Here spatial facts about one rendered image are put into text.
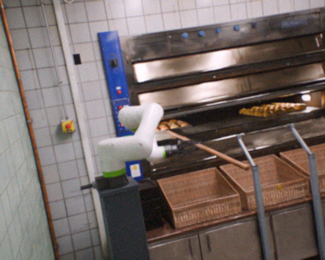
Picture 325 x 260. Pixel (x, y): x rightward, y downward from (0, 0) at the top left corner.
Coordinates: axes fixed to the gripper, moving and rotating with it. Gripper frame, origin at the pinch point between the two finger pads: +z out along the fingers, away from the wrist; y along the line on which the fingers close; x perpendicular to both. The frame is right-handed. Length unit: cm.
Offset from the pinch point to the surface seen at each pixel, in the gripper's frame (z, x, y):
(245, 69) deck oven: 72, -57, -48
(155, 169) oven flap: -26, -52, 24
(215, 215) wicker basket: 7, -6, 58
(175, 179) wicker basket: -10, -51, 37
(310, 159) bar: 87, 3, 28
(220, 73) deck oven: 48, -56, -48
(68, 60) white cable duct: -80, -52, -78
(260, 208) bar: 40, 4, 57
